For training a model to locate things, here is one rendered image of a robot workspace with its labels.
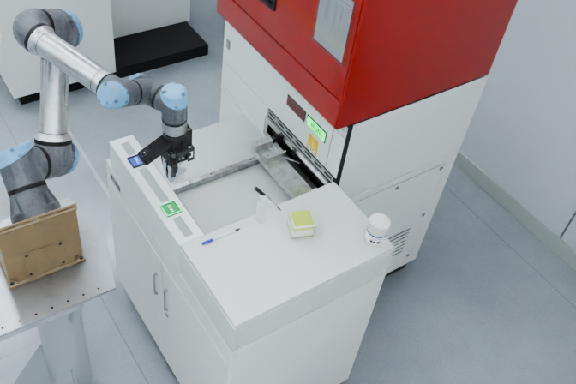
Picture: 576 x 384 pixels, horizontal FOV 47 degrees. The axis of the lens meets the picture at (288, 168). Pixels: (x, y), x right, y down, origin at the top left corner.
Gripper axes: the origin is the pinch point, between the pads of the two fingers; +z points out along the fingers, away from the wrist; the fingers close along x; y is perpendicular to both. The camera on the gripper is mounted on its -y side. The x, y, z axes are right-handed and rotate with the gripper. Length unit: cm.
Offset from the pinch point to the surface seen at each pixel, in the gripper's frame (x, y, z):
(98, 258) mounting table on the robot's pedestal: 2.8, -24.7, 28.7
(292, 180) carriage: -2, 51, 23
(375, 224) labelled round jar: -44, 52, 5
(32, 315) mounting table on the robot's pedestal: -8, -50, 29
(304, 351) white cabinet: -50, 28, 54
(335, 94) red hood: -12, 54, -24
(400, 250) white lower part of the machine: -16, 113, 87
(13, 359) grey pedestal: 31, -57, 109
